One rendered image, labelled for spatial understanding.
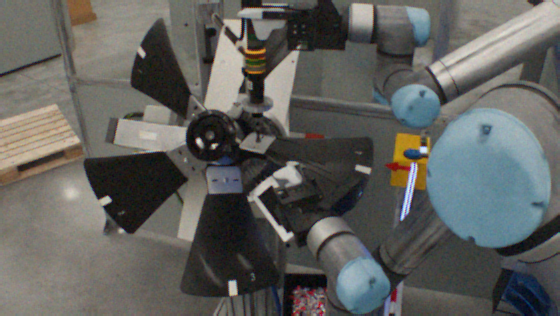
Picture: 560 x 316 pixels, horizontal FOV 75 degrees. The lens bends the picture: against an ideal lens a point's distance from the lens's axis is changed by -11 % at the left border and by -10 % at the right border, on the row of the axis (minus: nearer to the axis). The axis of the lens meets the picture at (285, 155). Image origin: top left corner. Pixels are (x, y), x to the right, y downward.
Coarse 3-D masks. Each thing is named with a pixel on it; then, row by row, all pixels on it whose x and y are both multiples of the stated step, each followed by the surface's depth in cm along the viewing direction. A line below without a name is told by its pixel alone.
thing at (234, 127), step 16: (208, 112) 89; (224, 112) 89; (192, 128) 90; (208, 128) 89; (224, 128) 88; (240, 128) 92; (192, 144) 89; (208, 144) 89; (224, 144) 88; (208, 160) 87; (224, 160) 89; (240, 160) 97
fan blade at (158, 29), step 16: (160, 32) 97; (144, 48) 101; (160, 48) 97; (144, 64) 103; (160, 64) 98; (176, 64) 95; (144, 80) 105; (160, 80) 100; (176, 80) 96; (160, 96) 103; (176, 96) 98; (176, 112) 102
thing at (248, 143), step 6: (246, 138) 92; (252, 138) 93; (264, 138) 94; (270, 138) 95; (240, 144) 89; (246, 144) 90; (252, 144) 90; (258, 144) 91; (264, 144) 91; (252, 150) 88; (258, 150) 88; (264, 150) 88
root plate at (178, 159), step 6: (180, 144) 93; (186, 144) 93; (174, 150) 93; (180, 150) 94; (186, 150) 94; (174, 156) 94; (180, 156) 95; (186, 156) 95; (192, 156) 95; (174, 162) 95; (180, 162) 96; (192, 162) 96; (198, 162) 97; (204, 162) 97; (180, 168) 97; (186, 168) 97; (198, 168) 98; (186, 174) 98; (192, 174) 98
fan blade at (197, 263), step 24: (216, 216) 89; (240, 216) 92; (216, 240) 87; (240, 240) 90; (192, 264) 85; (216, 264) 86; (240, 264) 89; (264, 264) 91; (192, 288) 84; (216, 288) 86; (240, 288) 87; (264, 288) 89
